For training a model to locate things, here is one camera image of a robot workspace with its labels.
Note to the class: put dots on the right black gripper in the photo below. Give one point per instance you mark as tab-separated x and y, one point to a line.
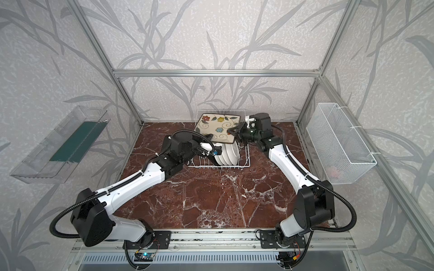
238	130

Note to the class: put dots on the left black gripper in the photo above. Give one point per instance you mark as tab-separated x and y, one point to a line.
210	154

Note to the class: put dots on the floral square plate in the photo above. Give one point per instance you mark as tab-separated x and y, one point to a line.
217	125
211	155

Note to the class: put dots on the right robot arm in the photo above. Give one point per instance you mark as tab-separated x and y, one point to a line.
314	202

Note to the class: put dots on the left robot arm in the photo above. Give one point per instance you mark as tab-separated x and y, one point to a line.
94	219

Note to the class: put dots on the white round plate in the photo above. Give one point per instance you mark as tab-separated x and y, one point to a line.
235	147
224	156
231	154
219	158

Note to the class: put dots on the pink object in basket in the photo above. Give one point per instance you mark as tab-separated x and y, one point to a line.
334	173

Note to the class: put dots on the green circuit board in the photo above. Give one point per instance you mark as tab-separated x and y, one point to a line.
144	256

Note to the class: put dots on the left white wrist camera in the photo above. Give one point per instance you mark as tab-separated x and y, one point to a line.
209	148

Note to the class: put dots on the white wire dish rack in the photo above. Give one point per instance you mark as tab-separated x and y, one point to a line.
244	159

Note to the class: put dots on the aluminium mounting rail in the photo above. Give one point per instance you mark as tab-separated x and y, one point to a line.
244	239

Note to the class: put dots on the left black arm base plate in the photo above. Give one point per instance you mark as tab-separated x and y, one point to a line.
157	240

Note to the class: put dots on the white mesh wall basket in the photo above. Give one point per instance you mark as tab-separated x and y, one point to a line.
337	143

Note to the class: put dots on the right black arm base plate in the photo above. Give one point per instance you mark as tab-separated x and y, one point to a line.
271	239

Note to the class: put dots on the aluminium frame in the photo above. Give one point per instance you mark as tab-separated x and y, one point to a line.
419	221

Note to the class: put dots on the clear plastic wall bin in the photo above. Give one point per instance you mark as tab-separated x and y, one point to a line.
57	156

